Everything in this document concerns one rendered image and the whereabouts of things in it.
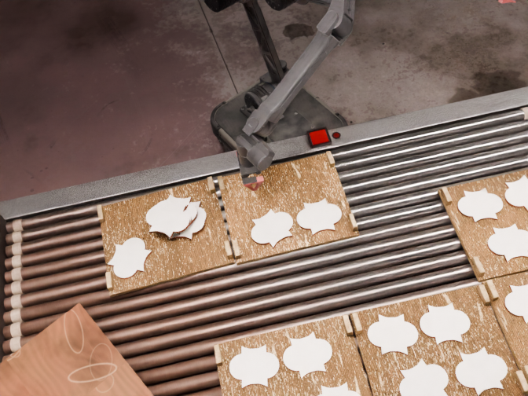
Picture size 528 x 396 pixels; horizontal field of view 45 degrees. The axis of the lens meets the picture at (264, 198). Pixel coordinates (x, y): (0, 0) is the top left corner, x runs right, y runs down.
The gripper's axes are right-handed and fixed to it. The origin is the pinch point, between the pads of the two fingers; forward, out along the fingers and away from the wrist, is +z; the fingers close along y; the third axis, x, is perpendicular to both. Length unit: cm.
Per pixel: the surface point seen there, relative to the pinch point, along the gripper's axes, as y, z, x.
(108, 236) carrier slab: -5, 9, 51
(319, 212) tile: -14.2, 8.0, -19.5
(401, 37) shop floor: 156, 102, -112
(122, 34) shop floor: 209, 101, 57
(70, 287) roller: -21, 10, 65
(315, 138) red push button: 18.1, 9.6, -26.1
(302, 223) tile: -17.0, 7.9, -13.2
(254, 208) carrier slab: -6.6, 8.9, 1.1
